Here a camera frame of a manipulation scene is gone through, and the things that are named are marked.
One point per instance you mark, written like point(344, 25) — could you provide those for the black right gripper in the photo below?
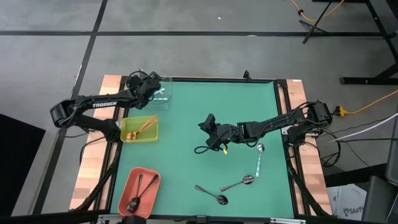
point(231, 133)

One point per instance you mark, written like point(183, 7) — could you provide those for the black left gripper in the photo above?
point(143, 87)

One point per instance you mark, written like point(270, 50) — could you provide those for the silver metal spoon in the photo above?
point(248, 179)

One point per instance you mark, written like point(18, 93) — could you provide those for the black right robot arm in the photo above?
point(273, 123)

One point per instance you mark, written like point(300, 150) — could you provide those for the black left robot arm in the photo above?
point(102, 104)

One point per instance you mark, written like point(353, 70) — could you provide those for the clear plastic bin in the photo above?
point(166, 93)

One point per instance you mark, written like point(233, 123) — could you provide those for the yellow gripper tag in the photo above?
point(224, 151)

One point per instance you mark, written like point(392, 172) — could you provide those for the green table mat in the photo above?
point(186, 102)

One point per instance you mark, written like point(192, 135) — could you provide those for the yellow plastic bin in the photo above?
point(149, 135)

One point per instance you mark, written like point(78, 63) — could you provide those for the orange plastic bin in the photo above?
point(146, 199)

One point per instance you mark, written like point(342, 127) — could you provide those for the wooden table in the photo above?
point(90, 168)

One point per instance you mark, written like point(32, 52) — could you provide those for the white cardboard box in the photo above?
point(345, 202)

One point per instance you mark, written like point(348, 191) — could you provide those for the black tripod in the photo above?
point(314, 26)

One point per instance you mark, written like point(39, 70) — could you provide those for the black metal stand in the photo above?
point(357, 81)

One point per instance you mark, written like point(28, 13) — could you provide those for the grey chair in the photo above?
point(379, 199)

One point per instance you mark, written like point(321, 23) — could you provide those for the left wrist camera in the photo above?
point(141, 102)

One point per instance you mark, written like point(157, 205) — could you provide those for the black table frame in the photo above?
point(199, 79)

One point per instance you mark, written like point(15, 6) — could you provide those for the black frame clamp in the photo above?
point(247, 74)

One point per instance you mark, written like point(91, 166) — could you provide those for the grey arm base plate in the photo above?
point(284, 130)

